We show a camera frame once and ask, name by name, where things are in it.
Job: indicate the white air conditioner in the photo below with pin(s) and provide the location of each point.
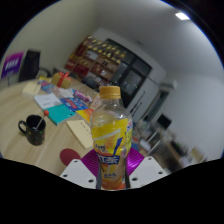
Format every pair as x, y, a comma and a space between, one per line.
168, 84

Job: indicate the blue and red brochure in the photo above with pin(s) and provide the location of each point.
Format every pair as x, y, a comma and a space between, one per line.
75, 104

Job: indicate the yellow orange paper sheet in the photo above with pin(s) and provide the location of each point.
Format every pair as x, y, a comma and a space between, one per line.
86, 115

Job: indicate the white paper sheet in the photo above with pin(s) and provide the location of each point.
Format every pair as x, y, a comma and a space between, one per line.
65, 92

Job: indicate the colourful printed brochure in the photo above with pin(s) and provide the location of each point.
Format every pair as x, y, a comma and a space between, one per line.
46, 86

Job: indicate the yellow-labelled drink bottle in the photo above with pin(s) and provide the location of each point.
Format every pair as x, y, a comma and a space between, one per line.
111, 133

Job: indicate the beige paper pad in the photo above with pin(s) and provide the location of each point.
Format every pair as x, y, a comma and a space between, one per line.
81, 133

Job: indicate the teal notebook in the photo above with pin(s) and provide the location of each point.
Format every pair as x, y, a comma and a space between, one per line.
60, 114

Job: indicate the wooden shelf unit with trophies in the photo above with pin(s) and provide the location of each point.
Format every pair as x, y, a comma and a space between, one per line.
96, 58

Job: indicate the red-tipped stirring stick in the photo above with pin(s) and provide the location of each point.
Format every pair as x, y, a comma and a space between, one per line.
44, 116

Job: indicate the yellow gift box red ribbon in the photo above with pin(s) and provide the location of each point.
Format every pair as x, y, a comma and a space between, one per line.
60, 80

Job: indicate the black computer monitor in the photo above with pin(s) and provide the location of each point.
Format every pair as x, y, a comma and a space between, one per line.
164, 121

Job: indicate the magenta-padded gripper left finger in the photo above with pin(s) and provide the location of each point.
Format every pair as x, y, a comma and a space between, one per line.
77, 173

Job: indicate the pink snack packet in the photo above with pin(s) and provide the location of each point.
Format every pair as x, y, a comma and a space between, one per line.
82, 96

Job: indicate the white booklet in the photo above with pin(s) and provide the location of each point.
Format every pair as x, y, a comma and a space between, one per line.
46, 100

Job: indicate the ceiling light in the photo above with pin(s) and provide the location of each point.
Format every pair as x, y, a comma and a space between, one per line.
182, 16

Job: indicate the black office chair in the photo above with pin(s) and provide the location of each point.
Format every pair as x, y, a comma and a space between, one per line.
29, 65

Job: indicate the orange carton box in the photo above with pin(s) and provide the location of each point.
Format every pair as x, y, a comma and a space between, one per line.
96, 102

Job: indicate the purple sign board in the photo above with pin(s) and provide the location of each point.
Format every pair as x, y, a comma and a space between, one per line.
12, 64

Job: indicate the flat round red coaster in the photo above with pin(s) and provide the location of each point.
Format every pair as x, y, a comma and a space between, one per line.
68, 156

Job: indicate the black mug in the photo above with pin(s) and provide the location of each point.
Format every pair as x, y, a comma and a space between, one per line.
35, 131

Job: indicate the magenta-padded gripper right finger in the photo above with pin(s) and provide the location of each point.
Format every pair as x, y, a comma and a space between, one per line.
146, 171

